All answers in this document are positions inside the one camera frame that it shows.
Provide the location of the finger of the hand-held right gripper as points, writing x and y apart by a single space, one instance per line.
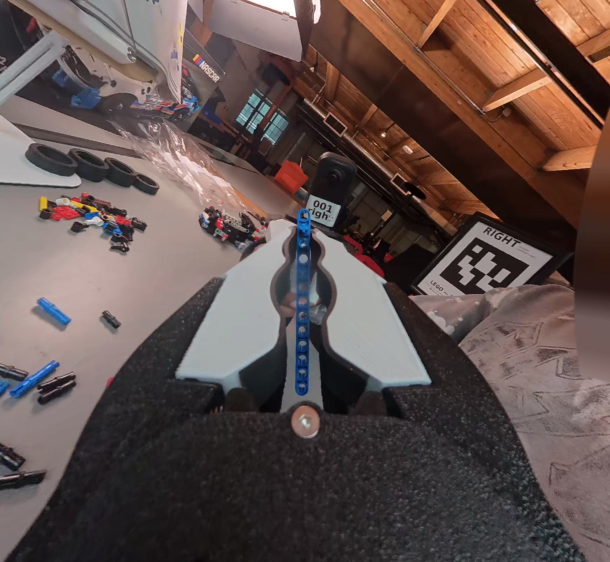
279 229

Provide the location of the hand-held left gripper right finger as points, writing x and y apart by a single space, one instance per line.
371 333

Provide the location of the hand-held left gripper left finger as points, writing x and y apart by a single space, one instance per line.
228 328

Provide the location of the blue long holed beam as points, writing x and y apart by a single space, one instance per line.
302 285

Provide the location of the pile of small toy pins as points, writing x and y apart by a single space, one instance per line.
54 310

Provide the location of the grey desk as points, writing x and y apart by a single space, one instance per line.
157 285

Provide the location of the person's right hand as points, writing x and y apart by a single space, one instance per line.
288 307

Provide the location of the orange crate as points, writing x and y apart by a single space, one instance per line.
290 176

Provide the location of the partly built toy car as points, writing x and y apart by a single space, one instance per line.
233 228

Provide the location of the paned window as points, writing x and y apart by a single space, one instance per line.
262 116

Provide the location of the crumpled clear plastic bags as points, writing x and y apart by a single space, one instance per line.
186 161

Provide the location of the framed marker sign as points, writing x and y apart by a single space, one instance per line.
491 261

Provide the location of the toy car set box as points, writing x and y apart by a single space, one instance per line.
209 71

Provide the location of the pile of mixed coloured bricks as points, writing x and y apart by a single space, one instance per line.
64 213

